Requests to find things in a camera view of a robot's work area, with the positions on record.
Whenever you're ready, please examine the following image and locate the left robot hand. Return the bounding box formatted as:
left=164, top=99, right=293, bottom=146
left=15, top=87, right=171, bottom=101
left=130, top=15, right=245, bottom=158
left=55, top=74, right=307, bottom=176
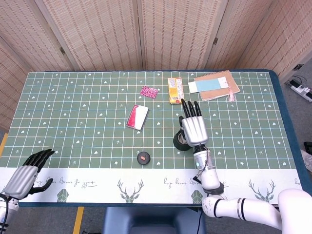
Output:
left=3, top=149, right=56, bottom=199

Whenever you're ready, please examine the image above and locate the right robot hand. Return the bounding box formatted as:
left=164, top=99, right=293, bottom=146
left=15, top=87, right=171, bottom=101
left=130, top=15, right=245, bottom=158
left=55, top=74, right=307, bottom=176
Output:
left=179, top=98, right=210, bottom=148

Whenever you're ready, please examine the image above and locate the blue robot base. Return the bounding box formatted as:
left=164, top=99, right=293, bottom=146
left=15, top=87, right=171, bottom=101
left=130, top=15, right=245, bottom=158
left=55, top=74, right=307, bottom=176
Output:
left=102, top=206, right=207, bottom=234

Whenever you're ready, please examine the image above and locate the black cast iron teapot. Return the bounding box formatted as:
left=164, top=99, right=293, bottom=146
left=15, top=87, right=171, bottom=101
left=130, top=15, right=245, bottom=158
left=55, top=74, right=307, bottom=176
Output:
left=173, top=123, right=194, bottom=152

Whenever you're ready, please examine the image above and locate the black teapot lid wooden knob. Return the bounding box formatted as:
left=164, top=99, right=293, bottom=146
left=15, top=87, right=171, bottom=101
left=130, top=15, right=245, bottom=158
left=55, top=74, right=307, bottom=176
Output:
left=136, top=151, right=151, bottom=166

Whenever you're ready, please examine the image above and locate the yellow cardboard box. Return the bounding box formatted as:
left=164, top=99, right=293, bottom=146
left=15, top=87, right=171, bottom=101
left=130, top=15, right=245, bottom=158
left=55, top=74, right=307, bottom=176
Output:
left=167, top=77, right=185, bottom=105

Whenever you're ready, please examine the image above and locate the kraft spiral notebook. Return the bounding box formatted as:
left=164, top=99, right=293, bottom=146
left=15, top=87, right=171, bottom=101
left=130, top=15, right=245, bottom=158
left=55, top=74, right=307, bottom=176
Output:
left=194, top=70, right=241, bottom=102

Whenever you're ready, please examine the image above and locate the light blue card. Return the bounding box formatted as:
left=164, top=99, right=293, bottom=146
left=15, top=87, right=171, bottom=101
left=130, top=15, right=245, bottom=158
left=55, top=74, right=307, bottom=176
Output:
left=188, top=76, right=229, bottom=94

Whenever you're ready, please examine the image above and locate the pink tassel bookmark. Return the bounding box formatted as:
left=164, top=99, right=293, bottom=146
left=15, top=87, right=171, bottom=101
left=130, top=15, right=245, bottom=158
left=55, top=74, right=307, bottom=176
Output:
left=228, top=82, right=236, bottom=102

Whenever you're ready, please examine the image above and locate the pink patterned pouch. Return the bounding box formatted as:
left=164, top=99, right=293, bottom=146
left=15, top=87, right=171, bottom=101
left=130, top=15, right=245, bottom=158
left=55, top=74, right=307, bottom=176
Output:
left=140, top=85, right=159, bottom=99

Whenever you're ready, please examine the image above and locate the red flat case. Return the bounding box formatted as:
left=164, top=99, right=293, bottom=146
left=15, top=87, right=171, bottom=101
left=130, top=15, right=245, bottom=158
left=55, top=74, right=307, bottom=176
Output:
left=126, top=104, right=150, bottom=131

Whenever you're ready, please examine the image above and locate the green grid tablecloth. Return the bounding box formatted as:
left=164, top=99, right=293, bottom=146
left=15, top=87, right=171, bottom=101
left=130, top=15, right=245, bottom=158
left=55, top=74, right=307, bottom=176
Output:
left=0, top=71, right=304, bottom=204

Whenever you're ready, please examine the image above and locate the white power strip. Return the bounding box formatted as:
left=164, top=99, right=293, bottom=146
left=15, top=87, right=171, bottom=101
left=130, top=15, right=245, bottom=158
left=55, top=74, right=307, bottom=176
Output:
left=284, top=75, right=312, bottom=102

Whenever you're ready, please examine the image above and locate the woven folding screen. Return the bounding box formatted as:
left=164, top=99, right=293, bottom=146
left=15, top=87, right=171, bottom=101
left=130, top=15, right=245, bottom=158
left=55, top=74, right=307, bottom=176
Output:
left=0, top=0, right=312, bottom=132

